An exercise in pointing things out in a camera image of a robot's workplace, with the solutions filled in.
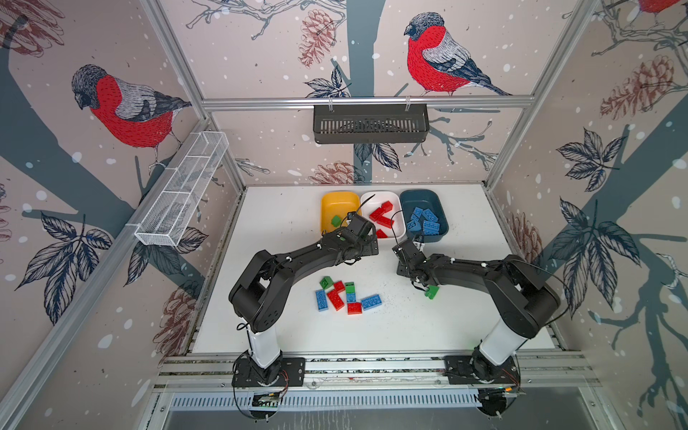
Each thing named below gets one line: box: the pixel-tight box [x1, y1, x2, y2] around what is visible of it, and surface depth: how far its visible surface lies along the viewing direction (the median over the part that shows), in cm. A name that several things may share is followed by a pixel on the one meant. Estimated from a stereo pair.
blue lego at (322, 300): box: [315, 289, 329, 312], surface depth 89 cm
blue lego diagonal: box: [422, 219, 440, 234], surface depth 106 cm
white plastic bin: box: [360, 190, 406, 239], surface depth 112 cm
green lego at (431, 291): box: [423, 284, 440, 301], surface depth 88 cm
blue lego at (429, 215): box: [421, 208, 439, 223], surface depth 109 cm
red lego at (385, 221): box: [377, 215, 395, 229], surface depth 109 cm
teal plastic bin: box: [399, 189, 450, 243], surface depth 109 cm
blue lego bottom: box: [361, 293, 383, 311], surface depth 88 cm
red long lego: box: [369, 202, 392, 225], surface depth 112 cm
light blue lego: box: [406, 214, 422, 233], surface depth 106 cm
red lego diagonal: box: [326, 289, 345, 311], surface depth 87 cm
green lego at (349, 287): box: [344, 281, 356, 294], surface depth 90 cm
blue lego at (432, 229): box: [423, 224, 440, 236], surface depth 106 cm
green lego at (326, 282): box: [318, 275, 335, 291], surface depth 92 cm
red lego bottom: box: [346, 301, 363, 315], surface depth 87 cm
